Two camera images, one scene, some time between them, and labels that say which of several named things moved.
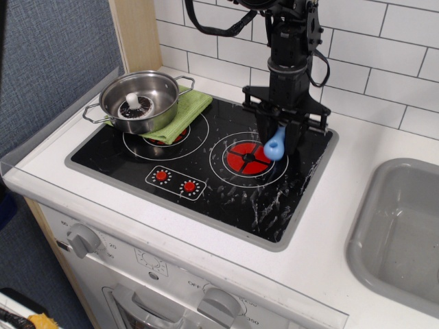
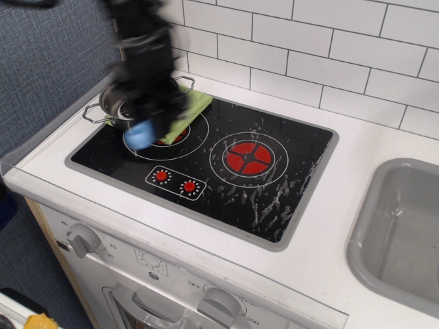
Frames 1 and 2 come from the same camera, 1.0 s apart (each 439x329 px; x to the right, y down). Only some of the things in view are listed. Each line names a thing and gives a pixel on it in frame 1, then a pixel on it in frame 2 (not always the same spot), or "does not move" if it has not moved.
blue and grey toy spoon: x=274 y=148 → x=140 y=136
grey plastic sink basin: x=393 y=246 does not move
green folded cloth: x=191 y=105 does not move
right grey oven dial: x=219 y=306 does not move
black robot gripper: x=289 y=95 → x=145 y=76
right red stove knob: x=189 y=186 does not move
